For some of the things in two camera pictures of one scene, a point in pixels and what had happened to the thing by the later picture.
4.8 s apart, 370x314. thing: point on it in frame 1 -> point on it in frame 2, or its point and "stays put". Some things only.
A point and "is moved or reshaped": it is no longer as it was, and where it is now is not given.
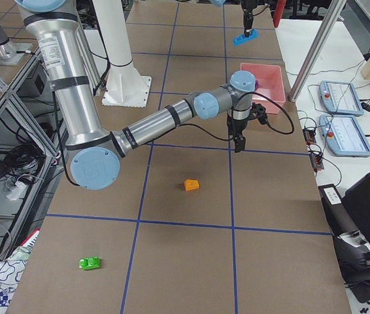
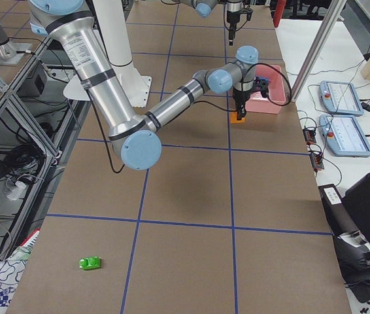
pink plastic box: x=270 y=82 stays put
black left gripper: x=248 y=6 -> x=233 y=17
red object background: x=278 y=12 stays put
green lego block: x=89 y=263 stays put
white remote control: x=332 y=195 stays put
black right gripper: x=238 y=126 -> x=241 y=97
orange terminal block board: x=309 y=136 stays put
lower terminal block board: x=317 y=161 stays put
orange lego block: x=190 y=184 is moved or reshaped
